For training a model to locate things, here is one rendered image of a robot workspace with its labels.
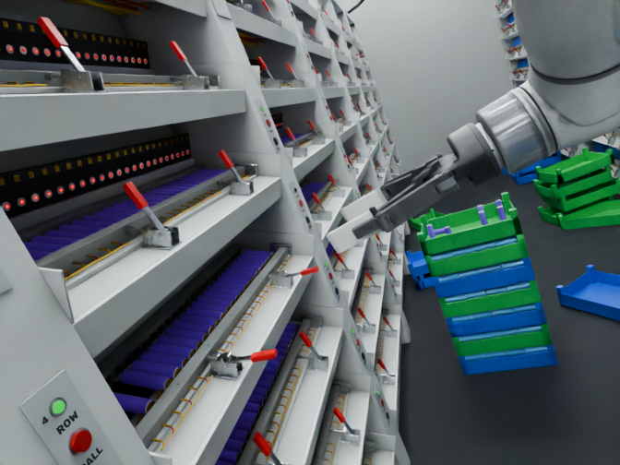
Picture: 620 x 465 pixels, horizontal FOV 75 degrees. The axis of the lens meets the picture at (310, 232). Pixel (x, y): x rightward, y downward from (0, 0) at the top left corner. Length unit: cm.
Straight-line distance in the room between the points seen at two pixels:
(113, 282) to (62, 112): 18
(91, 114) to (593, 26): 49
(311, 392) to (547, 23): 68
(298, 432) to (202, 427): 27
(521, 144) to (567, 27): 14
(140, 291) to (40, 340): 12
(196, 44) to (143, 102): 39
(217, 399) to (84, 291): 22
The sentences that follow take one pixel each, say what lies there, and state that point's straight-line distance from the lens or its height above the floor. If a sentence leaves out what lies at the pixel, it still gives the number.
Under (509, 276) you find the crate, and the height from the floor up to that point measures 35.
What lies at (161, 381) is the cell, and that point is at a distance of 58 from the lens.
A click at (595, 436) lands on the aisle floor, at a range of 140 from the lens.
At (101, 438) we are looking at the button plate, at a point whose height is 84.
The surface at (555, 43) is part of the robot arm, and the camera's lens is 45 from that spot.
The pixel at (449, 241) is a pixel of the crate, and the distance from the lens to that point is 137.
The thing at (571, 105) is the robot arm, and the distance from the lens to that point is 51.
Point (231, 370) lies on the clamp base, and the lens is 59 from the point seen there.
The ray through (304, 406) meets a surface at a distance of 81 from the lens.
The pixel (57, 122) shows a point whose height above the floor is 110.
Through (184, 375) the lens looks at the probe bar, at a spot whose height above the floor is 78.
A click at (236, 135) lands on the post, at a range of 93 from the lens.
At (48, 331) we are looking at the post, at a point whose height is 94.
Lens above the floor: 101
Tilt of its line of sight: 14 degrees down
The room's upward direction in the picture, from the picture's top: 22 degrees counter-clockwise
